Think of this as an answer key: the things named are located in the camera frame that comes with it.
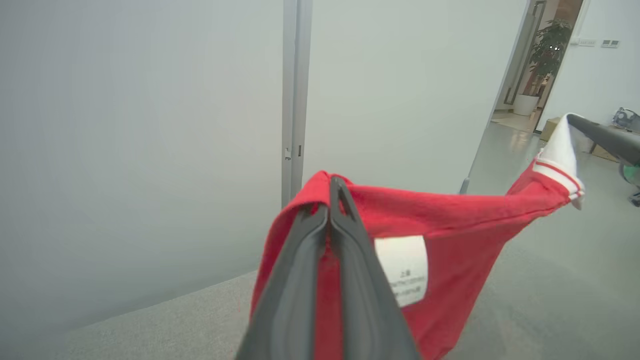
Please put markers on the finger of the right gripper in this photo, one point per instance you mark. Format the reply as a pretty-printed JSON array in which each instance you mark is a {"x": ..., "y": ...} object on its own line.
[{"x": 612, "y": 140}]

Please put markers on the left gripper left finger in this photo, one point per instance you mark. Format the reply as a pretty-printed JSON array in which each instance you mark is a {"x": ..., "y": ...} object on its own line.
[{"x": 290, "y": 300}]

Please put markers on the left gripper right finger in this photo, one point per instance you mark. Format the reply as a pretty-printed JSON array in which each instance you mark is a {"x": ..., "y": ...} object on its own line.
[{"x": 365, "y": 300}]

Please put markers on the red shirt with white sleeves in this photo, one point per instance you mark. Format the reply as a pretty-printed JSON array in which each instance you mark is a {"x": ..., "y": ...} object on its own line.
[{"x": 450, "y": 260}]

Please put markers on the flat brown cardboard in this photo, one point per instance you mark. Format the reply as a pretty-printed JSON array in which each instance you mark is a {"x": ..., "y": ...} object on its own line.
[{"x": 602, "y": 152}]

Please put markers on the green floor object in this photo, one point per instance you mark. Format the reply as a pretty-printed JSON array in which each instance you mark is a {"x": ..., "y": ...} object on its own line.
[{"x": 631, "y": 175}]

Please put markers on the brown cardboard box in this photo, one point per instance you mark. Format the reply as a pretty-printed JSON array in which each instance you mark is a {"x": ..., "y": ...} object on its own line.
[{"x": 550, "y": 129}]

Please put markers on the green potted plant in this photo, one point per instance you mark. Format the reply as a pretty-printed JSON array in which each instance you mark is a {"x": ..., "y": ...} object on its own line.
[{"x": 550, "y": 50}]

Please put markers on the white wall switch plate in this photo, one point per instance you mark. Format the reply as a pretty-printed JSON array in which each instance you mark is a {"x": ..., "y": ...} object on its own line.
[
  {"x": 610, "y": 43},
  {"x": 587, "y": 42}
]

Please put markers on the dark door frame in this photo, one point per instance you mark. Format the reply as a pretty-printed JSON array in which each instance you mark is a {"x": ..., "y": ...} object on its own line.
[{"x": 522, "y": 50}]

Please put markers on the grey slotted partition post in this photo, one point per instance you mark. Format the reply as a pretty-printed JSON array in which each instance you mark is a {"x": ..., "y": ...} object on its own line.
[{"x": 296, "y": 75}]

